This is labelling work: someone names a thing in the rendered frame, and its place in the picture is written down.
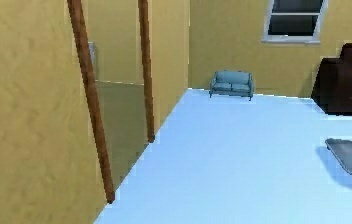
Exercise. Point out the white framed window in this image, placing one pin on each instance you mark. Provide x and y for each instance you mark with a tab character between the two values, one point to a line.
294	20

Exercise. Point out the dark brown sofa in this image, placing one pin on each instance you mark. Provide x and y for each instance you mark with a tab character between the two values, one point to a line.
344	83

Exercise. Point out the small teal sofa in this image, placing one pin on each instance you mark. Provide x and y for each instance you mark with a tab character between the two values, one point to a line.
232	83

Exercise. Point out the brown wooden door frame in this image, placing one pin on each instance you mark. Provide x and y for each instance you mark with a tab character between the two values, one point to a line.
90	86

